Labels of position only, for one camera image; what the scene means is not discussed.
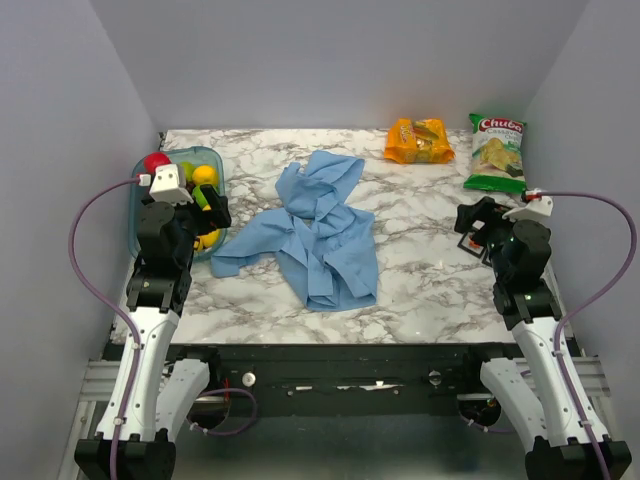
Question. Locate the orange toy fruit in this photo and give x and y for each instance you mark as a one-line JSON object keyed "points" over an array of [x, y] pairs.
{"points": [[205, 174]]}

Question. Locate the yellow toy lemon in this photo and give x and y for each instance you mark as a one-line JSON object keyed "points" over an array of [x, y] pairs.
{"points": [[206, 241]]}

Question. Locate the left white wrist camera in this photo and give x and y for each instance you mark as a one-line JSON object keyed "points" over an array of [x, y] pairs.
{"points": [[169, 185]]}

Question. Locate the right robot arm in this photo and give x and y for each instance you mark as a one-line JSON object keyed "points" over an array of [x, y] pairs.
{"points": [[547, 404]]}

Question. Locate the green toy lime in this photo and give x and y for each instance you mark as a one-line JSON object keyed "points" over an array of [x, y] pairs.
{"points": [[188, 169]]}

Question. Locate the teal plastic fruit basin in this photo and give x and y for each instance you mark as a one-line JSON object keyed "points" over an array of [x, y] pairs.
{"points": [[197, 156]]}

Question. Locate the black brooch box yellow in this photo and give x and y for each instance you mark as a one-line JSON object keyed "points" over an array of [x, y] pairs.
{"points": [[487, 256]]}

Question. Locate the red toy apple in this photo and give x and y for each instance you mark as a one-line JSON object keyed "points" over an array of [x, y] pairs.
{"points": [[154, 160]]}

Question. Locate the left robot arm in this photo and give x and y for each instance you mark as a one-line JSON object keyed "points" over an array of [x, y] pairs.
{"points": [[135, 439]]}

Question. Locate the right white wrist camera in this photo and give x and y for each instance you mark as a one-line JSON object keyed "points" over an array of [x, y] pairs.
{"points": [[538, 209]]}

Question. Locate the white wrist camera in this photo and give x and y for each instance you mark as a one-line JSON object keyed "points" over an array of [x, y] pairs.
{"points": [[169, 185], [538, 209]]}

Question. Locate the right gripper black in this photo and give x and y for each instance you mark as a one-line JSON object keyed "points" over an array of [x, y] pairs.
{"points": [[484, 209]]}

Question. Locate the orange mango gummy bag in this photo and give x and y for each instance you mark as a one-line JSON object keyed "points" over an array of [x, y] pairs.
{"points": [[418, 141]]}

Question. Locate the black brooch box red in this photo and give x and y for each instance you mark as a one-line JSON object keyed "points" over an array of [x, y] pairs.
{"points": [[466, 242]]}

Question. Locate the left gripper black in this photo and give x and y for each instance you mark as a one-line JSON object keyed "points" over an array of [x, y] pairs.
{"points": [[217, 216]]}

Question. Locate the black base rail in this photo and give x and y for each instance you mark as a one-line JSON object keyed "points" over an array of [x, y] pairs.
{"points": [[345, 380]]}

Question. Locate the light blue button shirt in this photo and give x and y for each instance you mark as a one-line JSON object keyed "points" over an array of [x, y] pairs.
{"points": [[324, 248]]}

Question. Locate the green toy pepper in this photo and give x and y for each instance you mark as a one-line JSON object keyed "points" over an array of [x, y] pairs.
{"points": [[199, 198]]}

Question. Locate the green cassava chips bag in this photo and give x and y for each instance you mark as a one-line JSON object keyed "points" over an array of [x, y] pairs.
{"points": [[496, 157]]}

